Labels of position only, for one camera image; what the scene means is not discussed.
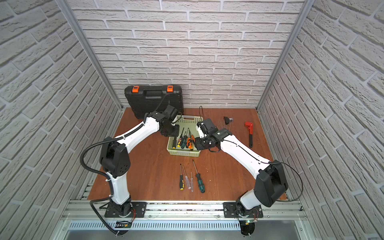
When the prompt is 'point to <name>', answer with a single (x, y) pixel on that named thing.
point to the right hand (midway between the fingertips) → (200, 144)
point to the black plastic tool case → (141, 99)
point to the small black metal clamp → (228, 120)
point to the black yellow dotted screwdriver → (174, 142)
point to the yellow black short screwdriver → (181, 181)
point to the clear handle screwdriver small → (192, 182)
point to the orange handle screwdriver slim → (190, 143)
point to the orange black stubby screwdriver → (188, 141)
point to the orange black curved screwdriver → (193, 139)
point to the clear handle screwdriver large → (187, 180)
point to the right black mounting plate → (229, 211)
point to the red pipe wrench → (250, 125)
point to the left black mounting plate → (138, 210)
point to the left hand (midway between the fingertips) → (179, 131)
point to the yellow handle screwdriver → (192, 148)
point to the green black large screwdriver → (201, 185)
